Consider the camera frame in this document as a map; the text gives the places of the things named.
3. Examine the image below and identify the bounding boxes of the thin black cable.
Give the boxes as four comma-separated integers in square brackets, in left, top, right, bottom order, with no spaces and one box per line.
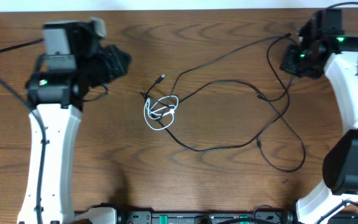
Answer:
[143,36,306,173]

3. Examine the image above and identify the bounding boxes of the black usb cable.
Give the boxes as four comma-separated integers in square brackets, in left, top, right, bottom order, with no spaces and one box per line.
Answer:
[140,32,293,152]

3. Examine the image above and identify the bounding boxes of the white usb cable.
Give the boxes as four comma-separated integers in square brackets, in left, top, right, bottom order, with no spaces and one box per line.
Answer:
[143,95,180,131]

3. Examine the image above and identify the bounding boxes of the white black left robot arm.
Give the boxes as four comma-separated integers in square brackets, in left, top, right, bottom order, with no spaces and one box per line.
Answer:
[17,17,131,223]

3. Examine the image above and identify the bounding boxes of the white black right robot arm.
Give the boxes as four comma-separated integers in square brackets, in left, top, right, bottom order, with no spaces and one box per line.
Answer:
[280,5,358,223]

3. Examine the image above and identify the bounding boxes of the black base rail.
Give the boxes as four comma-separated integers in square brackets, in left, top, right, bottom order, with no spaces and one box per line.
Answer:
[75,210,358,224]

